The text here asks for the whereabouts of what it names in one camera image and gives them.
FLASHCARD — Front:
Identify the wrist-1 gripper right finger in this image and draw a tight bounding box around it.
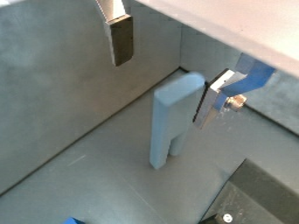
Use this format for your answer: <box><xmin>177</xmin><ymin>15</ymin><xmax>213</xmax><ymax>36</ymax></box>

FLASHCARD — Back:
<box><xmin>193</xmin><ymin>53</ymin><xmax>277</xmax><ymax>129</ymax></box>

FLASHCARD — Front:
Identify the blue foam peg board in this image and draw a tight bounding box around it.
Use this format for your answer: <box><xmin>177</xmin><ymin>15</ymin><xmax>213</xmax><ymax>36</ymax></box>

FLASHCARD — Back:
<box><xmin>63</xmin><ymin>217</ymin><xmax>86</xmax><ymax>224</ymax></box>

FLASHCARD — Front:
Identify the black curved regrasp fixture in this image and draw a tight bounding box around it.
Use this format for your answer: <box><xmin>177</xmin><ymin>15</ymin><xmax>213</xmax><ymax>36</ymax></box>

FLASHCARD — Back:
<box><xmin>198</xmin><ymin>159</ymin><xmax>299</xmax><ymax>224</ymax></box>

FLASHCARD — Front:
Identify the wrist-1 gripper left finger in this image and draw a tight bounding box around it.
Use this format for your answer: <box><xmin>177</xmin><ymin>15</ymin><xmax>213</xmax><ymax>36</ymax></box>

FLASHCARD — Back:
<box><xmin>95</xmin><ymin>0</ymin><xmax>134</xmax><ymax>67</ymax></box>

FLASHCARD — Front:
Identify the light blue square-circle object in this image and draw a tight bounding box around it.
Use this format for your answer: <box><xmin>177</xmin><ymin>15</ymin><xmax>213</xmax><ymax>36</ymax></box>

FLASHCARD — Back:
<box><xmin>150</xmin><ymin>72</ymin><xmax>205</xmax><ymax>169</ymax></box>

